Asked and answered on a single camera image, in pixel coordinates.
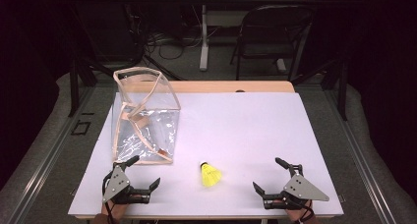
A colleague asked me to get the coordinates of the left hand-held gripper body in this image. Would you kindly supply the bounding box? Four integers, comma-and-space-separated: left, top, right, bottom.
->
101, 162, 153, 205

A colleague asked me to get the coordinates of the person's left hand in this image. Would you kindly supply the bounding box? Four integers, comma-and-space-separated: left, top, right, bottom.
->
100, 198, 130, 219

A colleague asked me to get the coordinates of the metal floor rail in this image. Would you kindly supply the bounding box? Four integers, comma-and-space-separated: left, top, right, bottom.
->
9, 85, 96, 224
324, 85, 398, 224

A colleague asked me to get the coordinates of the clear bag with beige trim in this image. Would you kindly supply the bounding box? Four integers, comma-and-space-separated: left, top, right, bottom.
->
110, 66, 182, 166

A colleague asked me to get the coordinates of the yellow shuttlecock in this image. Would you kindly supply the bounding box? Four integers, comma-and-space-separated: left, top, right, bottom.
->
200, 161, 223, 189

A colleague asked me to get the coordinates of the right hand-held gripper black cable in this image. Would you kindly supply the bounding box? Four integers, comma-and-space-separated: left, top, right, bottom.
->
293, 199, 315, 224

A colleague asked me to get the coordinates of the black folding chair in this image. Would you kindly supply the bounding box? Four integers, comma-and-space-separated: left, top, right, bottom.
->
229, 4, 315, 83

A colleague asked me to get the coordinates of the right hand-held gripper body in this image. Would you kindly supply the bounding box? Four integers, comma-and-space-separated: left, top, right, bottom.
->
262, 164, 330, 210

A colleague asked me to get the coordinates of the black metal stand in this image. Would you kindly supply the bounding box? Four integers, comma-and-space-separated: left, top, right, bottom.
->
66, 7, 99, 118
290, 57, 350, 122

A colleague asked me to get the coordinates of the hand-held gripper black cable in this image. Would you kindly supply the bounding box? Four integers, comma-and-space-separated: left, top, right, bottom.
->
293, 199, 315, 224
101, 170, 118, 224

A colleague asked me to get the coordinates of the white table cover sheet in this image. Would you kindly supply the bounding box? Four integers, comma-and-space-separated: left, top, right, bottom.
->
67, 91, 345, 218

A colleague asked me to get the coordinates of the left hand-held gripper black cable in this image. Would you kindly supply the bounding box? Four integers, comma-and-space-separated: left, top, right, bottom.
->
101, 170, 118, 224

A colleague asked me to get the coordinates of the black floor socket frame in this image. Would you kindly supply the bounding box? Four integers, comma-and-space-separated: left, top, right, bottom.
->
71, 119, 92, 137

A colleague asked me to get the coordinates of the bundle of floor cables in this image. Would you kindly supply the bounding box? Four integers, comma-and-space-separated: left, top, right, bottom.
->
143, 27, 205, 62

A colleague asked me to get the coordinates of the wooden table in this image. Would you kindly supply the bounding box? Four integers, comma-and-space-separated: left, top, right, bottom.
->
74, 80, 344, 221

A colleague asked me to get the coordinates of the person's right hand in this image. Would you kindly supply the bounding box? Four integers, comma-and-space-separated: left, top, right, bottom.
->
283, 199, 315, 224

